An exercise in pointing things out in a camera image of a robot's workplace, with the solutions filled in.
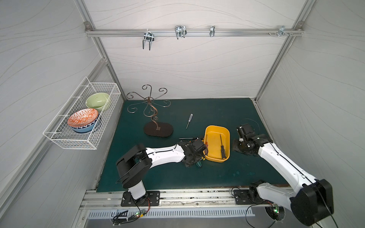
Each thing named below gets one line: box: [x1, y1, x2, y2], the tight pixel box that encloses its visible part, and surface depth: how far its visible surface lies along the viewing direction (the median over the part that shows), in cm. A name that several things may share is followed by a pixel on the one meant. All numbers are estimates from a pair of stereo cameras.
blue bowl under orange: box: [70, 113, 100, 134], surface depth 58 cm
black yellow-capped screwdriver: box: [219, 133, 227, 160], surface depth 89 cm
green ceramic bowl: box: [85, 92, 110, 113], surface depth 73 cm
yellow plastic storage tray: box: [202, 124, 231, 163], surface depth 97 cm
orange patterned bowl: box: [67, 108, 99, 127], surface depth 64 cm
